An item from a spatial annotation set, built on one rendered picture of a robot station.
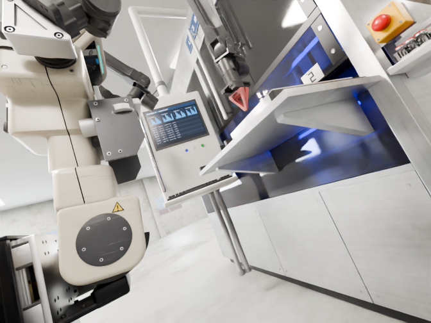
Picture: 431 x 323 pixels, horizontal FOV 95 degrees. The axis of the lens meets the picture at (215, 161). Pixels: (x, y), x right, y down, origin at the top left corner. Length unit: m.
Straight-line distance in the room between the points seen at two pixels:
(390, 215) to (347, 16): 0.67
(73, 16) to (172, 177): 1.00
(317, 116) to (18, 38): 0.69
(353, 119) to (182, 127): 1.06
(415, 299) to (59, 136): 1.20
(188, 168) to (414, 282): 1.16
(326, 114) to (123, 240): 0.63
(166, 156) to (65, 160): 0.89
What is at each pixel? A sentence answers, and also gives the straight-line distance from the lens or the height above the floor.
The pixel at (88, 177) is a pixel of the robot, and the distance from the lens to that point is 0.52.
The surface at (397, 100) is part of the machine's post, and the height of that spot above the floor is 0.78.
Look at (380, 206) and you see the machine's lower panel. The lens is 0.91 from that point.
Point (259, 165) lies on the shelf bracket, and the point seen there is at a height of 0.80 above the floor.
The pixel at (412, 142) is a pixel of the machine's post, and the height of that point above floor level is 0.66.
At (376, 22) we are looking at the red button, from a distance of 0.80.
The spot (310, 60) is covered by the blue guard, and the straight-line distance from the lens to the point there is 0.94.
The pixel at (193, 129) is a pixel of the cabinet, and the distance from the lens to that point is 1.47.
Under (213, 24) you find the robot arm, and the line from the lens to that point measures 0.82.
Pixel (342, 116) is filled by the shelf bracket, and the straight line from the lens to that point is 0.74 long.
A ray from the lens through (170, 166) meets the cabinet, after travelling 1.38.
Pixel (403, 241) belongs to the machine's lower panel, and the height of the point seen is 0.36.
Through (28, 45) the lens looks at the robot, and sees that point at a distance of 0.56.
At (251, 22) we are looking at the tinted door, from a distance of 1.23.
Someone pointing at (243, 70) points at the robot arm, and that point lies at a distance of 0.84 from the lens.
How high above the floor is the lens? 0.71
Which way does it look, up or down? 10 degrees up
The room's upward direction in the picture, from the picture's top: 22 degrees counter-clockwise
